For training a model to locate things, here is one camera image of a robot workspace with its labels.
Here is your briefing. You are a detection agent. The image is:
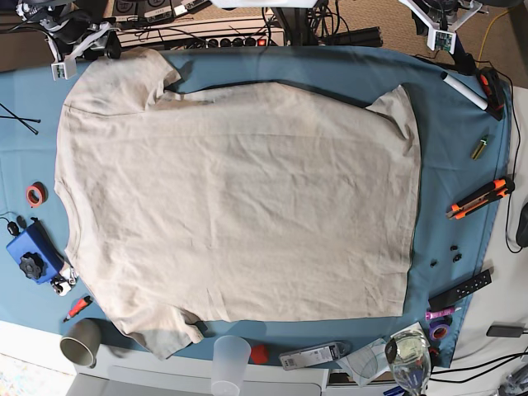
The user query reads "purple glue tube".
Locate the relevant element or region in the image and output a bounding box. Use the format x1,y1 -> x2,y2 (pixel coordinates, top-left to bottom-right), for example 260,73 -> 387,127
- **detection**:
425,306 -> 461,321

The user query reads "black power strip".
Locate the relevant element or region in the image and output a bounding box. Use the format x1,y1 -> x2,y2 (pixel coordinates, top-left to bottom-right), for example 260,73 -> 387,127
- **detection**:
205,33 -> 285,48

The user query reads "translucent plastic cup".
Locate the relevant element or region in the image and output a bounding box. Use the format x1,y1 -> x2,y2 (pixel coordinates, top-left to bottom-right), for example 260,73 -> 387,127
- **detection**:
211,335 -> 251,396

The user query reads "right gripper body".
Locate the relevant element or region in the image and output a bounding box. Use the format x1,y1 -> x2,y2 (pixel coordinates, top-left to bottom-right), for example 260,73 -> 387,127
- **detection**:
16,1 -> 118,62

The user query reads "red black pen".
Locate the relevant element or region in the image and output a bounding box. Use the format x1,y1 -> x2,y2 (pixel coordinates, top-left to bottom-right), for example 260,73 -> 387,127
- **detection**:
63,295 -> 92,323

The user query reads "purple tape roll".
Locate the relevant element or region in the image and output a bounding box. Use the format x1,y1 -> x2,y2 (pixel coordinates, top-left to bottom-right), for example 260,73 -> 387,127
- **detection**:
429,321 -> 450,341

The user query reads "small red block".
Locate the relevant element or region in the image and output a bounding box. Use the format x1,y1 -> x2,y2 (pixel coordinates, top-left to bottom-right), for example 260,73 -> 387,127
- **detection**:
250,344 -> 269,365

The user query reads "black knob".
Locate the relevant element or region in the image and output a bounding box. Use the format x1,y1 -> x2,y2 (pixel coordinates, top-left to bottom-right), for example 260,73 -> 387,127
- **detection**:
19,252 -> 44,281

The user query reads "small white black wheel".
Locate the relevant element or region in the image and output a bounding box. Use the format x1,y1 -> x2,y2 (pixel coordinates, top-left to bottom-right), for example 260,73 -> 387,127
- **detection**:
50,266 -> 78,296

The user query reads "white marker pen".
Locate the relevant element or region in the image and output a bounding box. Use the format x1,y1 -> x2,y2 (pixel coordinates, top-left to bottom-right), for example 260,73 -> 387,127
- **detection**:
441,72 -> 488,111

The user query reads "blue box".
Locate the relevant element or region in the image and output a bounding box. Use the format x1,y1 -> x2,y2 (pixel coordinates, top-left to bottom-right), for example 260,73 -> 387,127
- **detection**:
6,218 -> 64,285

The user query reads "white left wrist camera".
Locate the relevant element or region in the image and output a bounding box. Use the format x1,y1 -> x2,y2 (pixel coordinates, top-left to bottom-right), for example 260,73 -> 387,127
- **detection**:
427,29 -> 457,54

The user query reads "wine glass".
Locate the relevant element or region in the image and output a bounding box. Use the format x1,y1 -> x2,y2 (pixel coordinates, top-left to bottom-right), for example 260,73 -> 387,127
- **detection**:
384,330 -> 431,396

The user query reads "olive green small cylinder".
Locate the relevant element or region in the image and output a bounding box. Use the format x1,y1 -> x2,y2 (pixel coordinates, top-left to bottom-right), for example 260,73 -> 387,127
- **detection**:
470,134 -> 488,161

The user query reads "red tape roll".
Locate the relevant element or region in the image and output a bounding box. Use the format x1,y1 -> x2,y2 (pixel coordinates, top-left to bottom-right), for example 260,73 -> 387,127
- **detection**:
26,181 -> 48,208

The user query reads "grey packaged tool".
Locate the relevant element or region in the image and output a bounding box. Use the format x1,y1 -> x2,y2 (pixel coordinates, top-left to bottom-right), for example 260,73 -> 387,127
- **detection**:
279,342 -> 351,371

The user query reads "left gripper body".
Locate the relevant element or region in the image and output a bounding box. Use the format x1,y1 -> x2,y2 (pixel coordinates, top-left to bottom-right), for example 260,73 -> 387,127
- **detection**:
399,0 -> 489,36

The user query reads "orange black clamp tool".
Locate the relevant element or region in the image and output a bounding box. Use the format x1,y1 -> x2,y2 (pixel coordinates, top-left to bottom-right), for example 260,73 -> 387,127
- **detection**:
478,67 -> 505,121

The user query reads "beige T-shirt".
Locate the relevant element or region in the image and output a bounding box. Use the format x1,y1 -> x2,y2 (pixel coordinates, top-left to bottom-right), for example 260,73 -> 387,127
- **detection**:
54,49 -> 421,359

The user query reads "black remote control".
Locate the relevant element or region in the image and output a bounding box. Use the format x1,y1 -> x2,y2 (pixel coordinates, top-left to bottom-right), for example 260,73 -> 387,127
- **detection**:
428,268 -> 493,312

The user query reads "blue table cloth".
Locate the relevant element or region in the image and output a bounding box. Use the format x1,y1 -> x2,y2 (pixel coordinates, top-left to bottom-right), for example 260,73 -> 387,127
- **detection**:
1,47 -> 511,364

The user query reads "grey mug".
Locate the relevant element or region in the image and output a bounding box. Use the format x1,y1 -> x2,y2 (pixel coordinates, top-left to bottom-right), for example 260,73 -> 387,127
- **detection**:
59,318 -> 101,368

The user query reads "black cable tie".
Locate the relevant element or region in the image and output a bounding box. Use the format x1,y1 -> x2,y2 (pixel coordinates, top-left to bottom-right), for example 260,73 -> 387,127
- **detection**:
0,103 -> 41,135
0,115 -> 41,124

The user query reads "orange black utility knife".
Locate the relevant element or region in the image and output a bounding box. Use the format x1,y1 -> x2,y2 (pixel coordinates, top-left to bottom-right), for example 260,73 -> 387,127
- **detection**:
445,177 -> 515,219

